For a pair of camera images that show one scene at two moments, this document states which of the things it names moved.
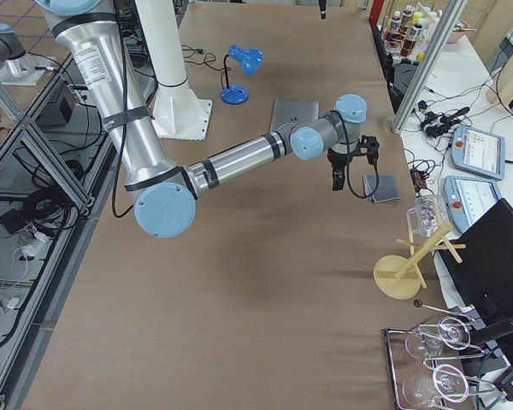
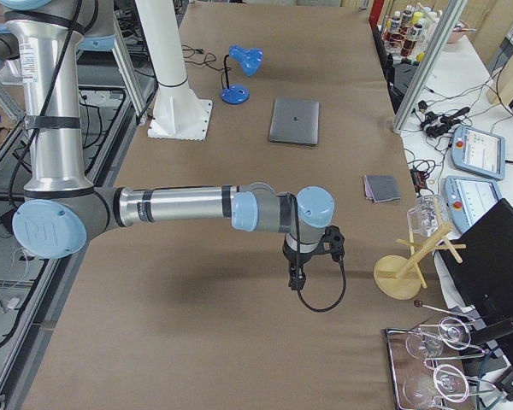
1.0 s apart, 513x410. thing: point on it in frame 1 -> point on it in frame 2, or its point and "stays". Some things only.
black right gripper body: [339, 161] -> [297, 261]
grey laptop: [291, 111] stays
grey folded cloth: [387, 189] stays
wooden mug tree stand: [399, 278] stays
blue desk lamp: [250, 59] stays
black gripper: [368, 146] -> [332, 243]
